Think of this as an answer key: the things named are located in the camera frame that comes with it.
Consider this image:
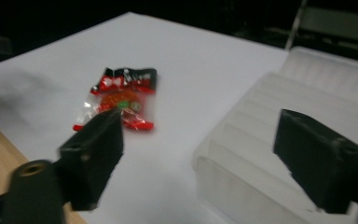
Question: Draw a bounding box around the translucent plastic storage box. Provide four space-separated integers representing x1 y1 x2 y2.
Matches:
191 46 358 224

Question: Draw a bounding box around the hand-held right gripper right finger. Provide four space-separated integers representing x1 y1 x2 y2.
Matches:
272 108 358 215

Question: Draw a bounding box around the metal stand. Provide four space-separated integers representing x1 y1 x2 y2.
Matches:
283 0 308 50

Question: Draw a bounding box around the red snack packet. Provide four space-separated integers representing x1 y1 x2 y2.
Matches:
72 66 158 133

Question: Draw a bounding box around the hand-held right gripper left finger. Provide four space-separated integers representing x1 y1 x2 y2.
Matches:
57 108 125 212

